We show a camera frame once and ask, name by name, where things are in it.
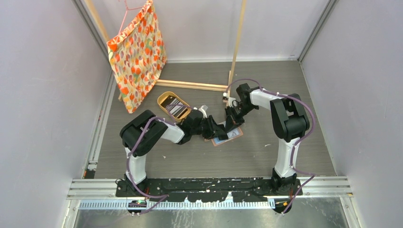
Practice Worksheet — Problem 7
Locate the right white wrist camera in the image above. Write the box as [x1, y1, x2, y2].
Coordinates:
[222, 92, 238, 107]

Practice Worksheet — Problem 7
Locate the stack of credit cards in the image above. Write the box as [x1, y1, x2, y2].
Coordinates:
[161, 95, 188, 119]

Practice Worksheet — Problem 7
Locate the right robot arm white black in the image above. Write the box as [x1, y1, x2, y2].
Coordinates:
[223, 83, 311, 195]

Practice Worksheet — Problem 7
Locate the orange floral fabric bag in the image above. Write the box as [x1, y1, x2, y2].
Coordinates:
[107, 0, 167, 114]

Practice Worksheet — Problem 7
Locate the aluminium rail frame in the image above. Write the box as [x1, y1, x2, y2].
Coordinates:
[67, 177, 353, 213]

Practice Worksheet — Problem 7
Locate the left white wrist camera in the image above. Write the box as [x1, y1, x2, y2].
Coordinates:
[198, 105, 208, 118]

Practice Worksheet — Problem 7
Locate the orange oval tray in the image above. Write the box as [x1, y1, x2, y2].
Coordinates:
[157, 91, 191, 122]

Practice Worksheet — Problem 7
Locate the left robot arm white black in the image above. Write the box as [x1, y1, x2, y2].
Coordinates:
[120, 109, 228, 197]

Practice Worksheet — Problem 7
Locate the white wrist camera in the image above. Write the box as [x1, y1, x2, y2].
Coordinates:
[198, 105, 208, 118]
[222, 92, 238, 107]

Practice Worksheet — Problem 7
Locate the pink clothes hanger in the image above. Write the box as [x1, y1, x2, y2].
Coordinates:
[118, 0, 147, 34]

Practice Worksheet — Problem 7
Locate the white VIP card in holder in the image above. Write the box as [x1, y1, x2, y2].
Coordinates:
[227, 127, 243, 140]

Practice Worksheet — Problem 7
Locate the brown leather card holder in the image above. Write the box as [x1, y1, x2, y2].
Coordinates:
[210, 127, 243, 146]

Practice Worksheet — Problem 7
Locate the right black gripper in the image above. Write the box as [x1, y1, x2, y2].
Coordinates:
[225, 103, 257, 133]

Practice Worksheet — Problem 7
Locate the wooden clothes rack frame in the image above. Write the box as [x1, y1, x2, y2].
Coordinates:
[84, 0, 247, 95]

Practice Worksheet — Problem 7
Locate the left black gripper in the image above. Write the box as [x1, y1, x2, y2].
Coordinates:
[191, 115, 226, 140]

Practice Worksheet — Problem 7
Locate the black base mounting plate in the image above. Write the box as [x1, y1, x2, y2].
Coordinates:
[115, 177, 301, 203]

